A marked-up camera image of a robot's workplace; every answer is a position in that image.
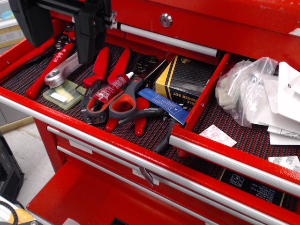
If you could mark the black dotted drawer liner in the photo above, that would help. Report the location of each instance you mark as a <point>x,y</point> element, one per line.
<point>150,131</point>

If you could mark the green plastic bit case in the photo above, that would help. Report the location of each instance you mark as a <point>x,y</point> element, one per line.
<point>66,95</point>

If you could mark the large open red drawer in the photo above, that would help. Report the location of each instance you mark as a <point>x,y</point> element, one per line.
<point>98,179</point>

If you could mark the red handled long tool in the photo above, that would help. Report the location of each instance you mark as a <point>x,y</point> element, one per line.
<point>20,54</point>

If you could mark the black multi tool strip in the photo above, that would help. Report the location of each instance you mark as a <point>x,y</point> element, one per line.
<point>144,62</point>

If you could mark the silver drawer lock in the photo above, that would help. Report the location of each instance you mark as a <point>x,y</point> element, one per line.
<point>166,20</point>

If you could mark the grey red scissors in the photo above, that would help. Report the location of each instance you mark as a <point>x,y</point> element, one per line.
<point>123,104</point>

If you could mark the blue flat packet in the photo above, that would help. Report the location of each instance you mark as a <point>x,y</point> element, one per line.
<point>175,110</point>

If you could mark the silver ratchet wrench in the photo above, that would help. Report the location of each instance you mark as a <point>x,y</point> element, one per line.
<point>59,74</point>

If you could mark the clear plastic bag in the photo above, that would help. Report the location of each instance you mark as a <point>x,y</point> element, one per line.
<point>241,92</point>

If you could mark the white 3M adhesive pad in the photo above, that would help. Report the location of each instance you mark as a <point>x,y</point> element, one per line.
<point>289,162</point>

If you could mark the black handled tool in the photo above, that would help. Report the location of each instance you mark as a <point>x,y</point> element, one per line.
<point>164,144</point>

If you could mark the red tool chest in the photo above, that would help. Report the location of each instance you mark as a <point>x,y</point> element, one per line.
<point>201,29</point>

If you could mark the white paper sheets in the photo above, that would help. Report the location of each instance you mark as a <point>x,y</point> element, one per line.
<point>277,105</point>

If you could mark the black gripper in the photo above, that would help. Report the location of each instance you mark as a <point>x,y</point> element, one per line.
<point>91,18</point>

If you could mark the black yellow wrench set box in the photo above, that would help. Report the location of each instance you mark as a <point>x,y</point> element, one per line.
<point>184,79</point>

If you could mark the black case on floor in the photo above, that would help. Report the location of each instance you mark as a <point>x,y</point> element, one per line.
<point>11,176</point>

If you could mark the black drill bit box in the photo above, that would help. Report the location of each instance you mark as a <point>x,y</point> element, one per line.
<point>252,187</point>

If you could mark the red glue tube white cap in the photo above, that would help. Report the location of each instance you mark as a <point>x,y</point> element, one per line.
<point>106,93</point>

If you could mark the red handled crimping tool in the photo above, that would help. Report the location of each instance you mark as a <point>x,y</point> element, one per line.
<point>64,47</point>

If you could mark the small open red drawer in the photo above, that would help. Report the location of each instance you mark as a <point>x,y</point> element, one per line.
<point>249,155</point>

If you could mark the red handled pliers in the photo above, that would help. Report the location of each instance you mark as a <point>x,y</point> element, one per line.
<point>94,111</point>

